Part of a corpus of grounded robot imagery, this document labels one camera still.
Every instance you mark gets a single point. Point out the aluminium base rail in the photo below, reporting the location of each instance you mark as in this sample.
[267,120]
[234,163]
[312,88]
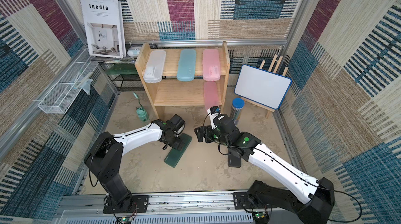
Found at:
[200,207]

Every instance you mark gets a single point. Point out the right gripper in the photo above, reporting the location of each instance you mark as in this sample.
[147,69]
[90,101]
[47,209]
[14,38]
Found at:
[202,133]

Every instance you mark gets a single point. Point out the white translucent pencil case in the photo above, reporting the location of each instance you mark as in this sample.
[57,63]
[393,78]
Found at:
[155,66]

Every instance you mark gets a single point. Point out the black wire side table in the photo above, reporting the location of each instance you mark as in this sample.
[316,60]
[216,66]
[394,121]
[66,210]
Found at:
[123,76]

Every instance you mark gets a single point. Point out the light blue pencil case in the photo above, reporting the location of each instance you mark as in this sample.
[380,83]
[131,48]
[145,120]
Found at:
[186,65]

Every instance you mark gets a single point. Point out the dark green pencil case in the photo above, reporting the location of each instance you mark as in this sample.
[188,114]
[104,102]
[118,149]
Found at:
[174,156]

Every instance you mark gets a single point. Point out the white round gadget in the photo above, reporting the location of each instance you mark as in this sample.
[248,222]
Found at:
[133,51]

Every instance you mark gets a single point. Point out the Inedia magazine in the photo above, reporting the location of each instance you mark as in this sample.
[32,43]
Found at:
[103,22]

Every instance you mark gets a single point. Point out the blue lid pencil tube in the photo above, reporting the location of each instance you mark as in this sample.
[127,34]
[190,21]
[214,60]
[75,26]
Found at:
[236,109]

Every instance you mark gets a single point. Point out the white wire basket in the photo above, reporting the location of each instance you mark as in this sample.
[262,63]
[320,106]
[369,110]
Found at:
[61,96]

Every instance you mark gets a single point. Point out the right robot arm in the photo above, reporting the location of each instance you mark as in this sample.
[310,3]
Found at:
[311,199]

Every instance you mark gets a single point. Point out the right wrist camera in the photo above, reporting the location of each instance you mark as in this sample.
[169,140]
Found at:
[213,112]

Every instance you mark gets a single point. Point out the whiteboard on wooden easel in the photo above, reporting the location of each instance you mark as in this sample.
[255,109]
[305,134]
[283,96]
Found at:
[263,88]

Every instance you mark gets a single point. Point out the black pencil case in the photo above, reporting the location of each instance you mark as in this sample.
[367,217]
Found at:
[234,160]

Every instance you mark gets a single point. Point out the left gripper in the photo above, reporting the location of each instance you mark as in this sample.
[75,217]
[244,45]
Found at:
[177,145]

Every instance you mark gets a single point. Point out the pink pencil case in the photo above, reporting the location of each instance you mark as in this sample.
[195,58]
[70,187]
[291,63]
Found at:
[211,98]
[211,65]

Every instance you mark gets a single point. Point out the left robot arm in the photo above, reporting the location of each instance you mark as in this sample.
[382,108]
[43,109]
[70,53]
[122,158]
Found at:
[104,160]

